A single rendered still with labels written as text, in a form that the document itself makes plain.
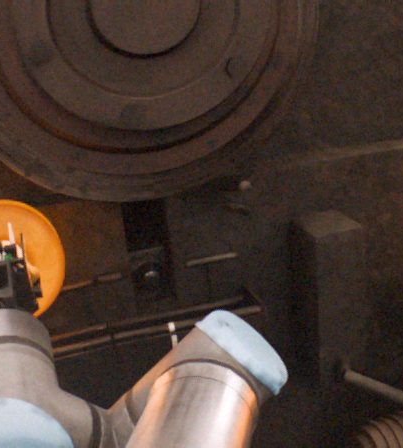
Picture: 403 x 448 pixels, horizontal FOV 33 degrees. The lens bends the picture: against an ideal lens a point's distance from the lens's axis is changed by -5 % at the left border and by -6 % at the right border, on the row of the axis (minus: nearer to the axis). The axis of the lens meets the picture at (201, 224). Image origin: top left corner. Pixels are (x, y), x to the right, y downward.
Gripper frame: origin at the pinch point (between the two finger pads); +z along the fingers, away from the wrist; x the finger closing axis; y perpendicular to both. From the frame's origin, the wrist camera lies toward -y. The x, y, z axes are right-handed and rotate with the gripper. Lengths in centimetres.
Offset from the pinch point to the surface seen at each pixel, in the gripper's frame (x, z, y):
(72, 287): -8.3, 2.3, -9.5
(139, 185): -18.0, -1.8, 6.5
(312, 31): -41.6, 2.8, 22.1
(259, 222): -35.3, 4.8, -6.1
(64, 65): -10.4, -5.6, 24.2
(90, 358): -8.6, -8.1, -13.3
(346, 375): -41.6, -14.7, -20.3
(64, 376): -4.7, -8.7, -15.1
